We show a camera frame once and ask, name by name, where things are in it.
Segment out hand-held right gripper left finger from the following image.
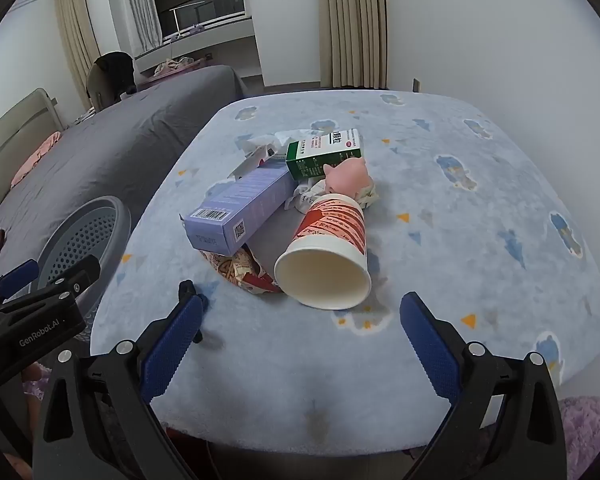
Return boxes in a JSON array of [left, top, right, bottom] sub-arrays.
[[32, 280, 211, 480]]

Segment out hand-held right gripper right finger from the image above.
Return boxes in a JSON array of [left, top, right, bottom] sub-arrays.
[[399, 291, 567, 480]]

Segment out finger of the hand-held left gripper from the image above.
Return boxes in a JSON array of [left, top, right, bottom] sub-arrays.
[[27, 255, 102, 306], [0, 258, 41, 306]]

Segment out gray perforated plastic basket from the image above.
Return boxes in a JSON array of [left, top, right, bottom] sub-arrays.
[[32, 196, 132, 341]]

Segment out red cream snack wrapper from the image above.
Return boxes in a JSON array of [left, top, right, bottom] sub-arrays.
[[198, 246, 283, 295]]

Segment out purple cardboard box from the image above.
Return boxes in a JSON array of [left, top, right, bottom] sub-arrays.
[[180, 164, 301, 257]]

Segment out red patterned paper cup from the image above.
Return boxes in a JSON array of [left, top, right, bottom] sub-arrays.
[[274, 194, 372, 311]]

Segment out pink pig toy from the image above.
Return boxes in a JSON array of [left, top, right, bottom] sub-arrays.
[[321, 157, 373, 196]]

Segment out printed white paper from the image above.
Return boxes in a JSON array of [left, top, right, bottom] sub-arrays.
[[284, 180, 378, 211]]

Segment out white slim box with hearts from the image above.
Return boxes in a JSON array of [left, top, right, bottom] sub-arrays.
[[227, 144, 276, 181]]

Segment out green white cardboard box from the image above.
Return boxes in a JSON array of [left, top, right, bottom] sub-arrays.
[[285, 128, 365, 181]]

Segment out light blue printed blanket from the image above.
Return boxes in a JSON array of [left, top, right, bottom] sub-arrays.
[[89, 89, 600, 453]]

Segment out pink pillow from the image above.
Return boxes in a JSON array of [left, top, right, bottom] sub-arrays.
[[10, 131, 62, 188]]

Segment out beige headboard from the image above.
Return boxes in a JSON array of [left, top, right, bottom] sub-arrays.
[[0, 87, 66, 186]]

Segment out gray bed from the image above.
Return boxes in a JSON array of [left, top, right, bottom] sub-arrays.
[[0, 64, 248, 281]]

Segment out person's purple fuzzy clothing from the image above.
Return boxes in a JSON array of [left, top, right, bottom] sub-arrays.
[[557, 396, 600, 480]]

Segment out chair with black garment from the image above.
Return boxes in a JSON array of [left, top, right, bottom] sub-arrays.
[[86, 51, 137, 111]]

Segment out pile of clothes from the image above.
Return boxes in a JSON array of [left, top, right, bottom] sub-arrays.
[[152, 57, 206, 78]]

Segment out narrow beige curtain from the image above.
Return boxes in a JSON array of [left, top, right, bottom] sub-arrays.
[[54, 0, 101, 111]]

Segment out white desk lamp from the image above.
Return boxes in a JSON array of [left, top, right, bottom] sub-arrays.
[[167, 0, 206, 38]]

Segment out white sheer curtain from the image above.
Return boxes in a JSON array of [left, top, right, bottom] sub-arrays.
[[115, 0, 163, 53]]

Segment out wide beige curtain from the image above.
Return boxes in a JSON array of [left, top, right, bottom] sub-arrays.
[[320, 0, 388, 92]]

